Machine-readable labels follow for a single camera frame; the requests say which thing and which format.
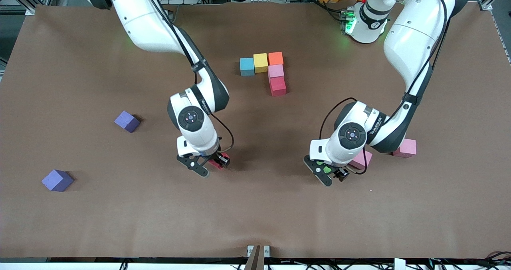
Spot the red foam cube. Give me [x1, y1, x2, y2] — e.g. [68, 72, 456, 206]
[208, 152, 231, 171]
[269, 77, 287, 97]

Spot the paper table cover sheet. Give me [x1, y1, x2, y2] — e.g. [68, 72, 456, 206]
[0, 2, 511, 259]

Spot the yellow foam cube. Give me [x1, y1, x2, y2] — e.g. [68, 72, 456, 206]
[253, 53, 269, 73]

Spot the purple foam cube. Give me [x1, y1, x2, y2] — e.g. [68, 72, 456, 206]
[41, 169, 74, 193]
[114, 110, 141, 133]

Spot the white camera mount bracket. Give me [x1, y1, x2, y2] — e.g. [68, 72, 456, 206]
[177, 136, 200, 158]
[309, 139, 332, 163]

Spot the blue foam cube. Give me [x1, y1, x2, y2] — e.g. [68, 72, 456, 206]
[240, 58, 256, 77]

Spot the white left camera mount bracket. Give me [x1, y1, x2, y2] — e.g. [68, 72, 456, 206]
[309, 139, 332, 163]

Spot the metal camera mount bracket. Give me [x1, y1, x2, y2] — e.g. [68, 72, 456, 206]
[244, 244, 271, 270]

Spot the white right camera mount bracket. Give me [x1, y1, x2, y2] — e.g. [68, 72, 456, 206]
[177, 136, 200, 158]

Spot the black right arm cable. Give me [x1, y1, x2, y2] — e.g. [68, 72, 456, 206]
[138, 0, 235, 155]

